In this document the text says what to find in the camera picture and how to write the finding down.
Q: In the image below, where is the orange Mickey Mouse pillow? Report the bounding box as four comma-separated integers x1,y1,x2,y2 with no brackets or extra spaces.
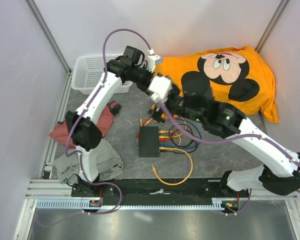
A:
155,45,280,124

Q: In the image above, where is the grey slotted cable duct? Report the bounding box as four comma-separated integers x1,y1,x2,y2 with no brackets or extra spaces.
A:
36,199,225,211

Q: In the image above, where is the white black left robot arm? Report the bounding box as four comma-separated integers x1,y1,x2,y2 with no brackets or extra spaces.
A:
65,46,162,197

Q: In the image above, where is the red cloth garment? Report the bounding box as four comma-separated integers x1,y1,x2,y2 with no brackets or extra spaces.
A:
49,101,122,146

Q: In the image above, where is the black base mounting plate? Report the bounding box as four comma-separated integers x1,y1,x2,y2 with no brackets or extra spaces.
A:
71,178,249,202

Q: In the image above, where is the red ethernet cable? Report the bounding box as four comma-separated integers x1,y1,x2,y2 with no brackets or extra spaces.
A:
135,117,153,143

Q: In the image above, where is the blue ethernet cable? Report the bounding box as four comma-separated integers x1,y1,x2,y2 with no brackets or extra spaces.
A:
159,117,203,152

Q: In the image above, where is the long yellow ethernet cable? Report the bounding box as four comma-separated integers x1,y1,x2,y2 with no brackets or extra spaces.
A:
151,147,193,186

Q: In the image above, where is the white perforated plastic basket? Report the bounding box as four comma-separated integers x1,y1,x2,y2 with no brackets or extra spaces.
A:
70,54,133,95

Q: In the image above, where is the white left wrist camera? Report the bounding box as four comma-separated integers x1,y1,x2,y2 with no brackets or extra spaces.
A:
146,49,163,73

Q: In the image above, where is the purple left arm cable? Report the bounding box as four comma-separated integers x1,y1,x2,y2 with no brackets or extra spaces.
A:
64,28,152,186

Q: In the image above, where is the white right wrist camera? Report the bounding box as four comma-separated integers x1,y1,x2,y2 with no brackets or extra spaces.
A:
147,76,173,104

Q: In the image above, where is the black network switch box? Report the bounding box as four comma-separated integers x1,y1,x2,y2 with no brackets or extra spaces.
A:
138,126,160,158

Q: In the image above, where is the grey cloth garment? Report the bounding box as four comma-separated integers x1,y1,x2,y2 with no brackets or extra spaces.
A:
53,139,124,186

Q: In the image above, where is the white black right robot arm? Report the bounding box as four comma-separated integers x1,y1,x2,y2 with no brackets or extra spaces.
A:
145,77,300,197

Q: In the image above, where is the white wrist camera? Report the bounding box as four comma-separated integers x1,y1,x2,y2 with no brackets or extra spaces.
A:
146,49,163,73
147,76,173,104

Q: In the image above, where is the black ethernet cable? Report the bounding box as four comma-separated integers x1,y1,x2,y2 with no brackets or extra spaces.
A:
168,126,199,154

